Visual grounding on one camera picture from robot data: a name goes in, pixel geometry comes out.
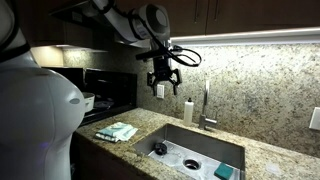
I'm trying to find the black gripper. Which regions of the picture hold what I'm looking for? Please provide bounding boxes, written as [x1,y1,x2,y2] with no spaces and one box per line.
[147,57,181,96]

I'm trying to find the stainless steel kitchen faucet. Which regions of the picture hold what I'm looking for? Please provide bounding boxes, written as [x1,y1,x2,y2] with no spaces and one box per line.
[199,81,217,129]

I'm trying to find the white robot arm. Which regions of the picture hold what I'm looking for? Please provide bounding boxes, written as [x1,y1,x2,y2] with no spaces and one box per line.
[0,0,86,180]

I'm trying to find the white soap dispenser bottle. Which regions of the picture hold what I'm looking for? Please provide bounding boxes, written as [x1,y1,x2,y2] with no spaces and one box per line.
[184,98,194,126]

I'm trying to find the black stove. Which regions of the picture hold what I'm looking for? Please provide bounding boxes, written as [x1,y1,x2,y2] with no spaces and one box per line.
[51,67,137,126]

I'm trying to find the black sink strainer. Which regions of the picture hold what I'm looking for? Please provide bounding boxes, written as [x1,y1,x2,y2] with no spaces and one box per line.
[154,143,167,155]

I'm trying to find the folded teal white cloth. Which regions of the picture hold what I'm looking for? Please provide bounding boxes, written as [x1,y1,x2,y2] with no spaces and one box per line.
[95,122,138,142]

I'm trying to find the stainless steel sink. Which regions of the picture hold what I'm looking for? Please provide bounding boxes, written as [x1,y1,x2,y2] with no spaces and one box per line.
[134,124,246,180]

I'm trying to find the white pot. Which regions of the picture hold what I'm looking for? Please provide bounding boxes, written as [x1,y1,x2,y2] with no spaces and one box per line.
[83,92,95,112]

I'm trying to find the teal sponge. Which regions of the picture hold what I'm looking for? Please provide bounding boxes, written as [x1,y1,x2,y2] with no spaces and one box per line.
[214,163,233,180]

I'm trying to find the dark wooden upper cabinets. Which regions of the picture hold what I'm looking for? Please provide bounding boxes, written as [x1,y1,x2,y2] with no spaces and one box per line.
[15,0,320,46]

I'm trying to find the under cabinet light strip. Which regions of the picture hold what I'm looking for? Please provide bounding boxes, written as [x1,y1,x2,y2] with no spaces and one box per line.
[171,27,320,46]

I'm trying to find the white wall switch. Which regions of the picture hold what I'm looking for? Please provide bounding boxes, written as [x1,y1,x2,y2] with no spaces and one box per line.
[157,84,164,99]

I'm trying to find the white wall outlet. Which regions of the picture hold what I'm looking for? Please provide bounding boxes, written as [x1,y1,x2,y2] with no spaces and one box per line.
[309,107,320,130]

